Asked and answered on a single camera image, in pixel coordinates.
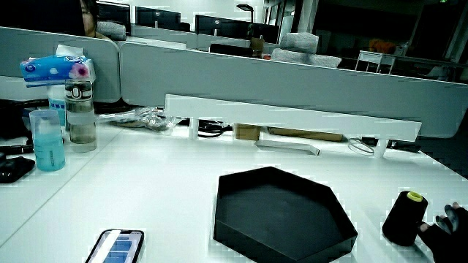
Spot person's right hand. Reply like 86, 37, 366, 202
417, 202, 468, 263

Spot black smartphone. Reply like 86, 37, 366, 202
84, 229, 146, 263

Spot thin wire ring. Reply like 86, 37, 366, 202
347, 137, 376, 156

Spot black hexagonal tray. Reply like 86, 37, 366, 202
213, 166, 359, 263

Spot light blue plastic bottle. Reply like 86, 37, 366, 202
29, 109, 67, 172

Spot small brown cardboard box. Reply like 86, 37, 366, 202
233, 123, 263, 142

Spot orange object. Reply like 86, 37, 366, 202
368, 37, 398, 56

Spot black pouch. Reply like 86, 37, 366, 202
0, 152, 37, 184

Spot black computer monitor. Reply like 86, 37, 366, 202
96, 1, 132, 37
194, 14, 280, 45
135, 6, 182, 31

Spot white desk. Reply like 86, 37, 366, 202
0, 119, 468, 263

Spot blue tissue pack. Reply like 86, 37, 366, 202
19, 44, 97, 88

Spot long gray desk partition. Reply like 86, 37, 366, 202
119, 41, 468, 140

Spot short gray desk partition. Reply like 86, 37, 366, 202
0, 26, 121, 104

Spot clear plastic bag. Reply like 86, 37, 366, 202
97, 106, 181, 133

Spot clear water bottle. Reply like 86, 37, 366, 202
64, 80, 98, 153

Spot white metal rack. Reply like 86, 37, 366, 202
354, 50, 398, 75

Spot black bag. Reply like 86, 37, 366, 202
0, 97, 50, 156

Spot black sewing thread spool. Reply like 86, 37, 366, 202
381, 190, 429, 247

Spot flat brown cardboard box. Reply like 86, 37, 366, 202
268, 126, 345, 143

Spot white monitor riser shelf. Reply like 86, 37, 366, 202
164, 94, 423, 159

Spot black desk lamp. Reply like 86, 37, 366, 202
235, 3, 255, 23

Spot gray office chair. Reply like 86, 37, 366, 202
96, 20, 127, 42
270, 31, 342, 69

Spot brown bottle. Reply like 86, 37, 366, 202
249, 34, 265, 59

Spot white flat bracket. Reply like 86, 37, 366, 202
254, 139, 321, 156

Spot black cables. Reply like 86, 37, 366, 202
188, 118, 234, 139

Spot white bottle with blue label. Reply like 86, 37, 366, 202
47, 84, 68, 129

